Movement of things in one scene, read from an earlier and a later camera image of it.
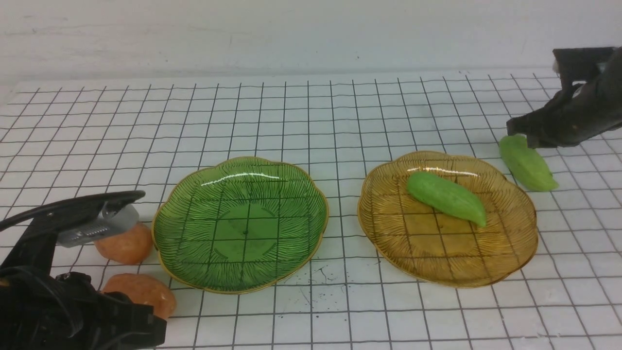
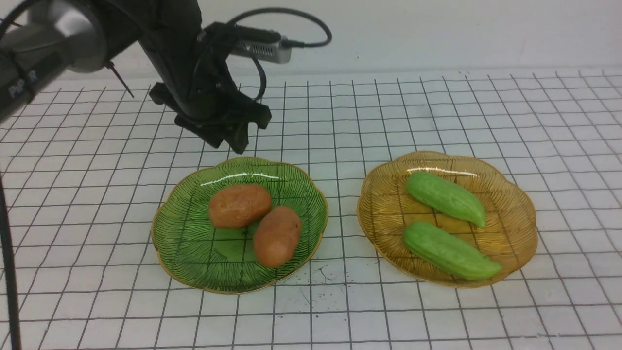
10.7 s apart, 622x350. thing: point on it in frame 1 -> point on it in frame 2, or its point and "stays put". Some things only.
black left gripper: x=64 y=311 -> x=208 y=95
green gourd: x=446 y=197 stays put
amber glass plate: x=418 y=243 stays put
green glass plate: x=241 y=225 stays put
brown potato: x=145 y=289 -> x=277 y=236
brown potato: x=130 y=246 -> x=239 y=206
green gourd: x=526 y=165 -> x=450 y=253
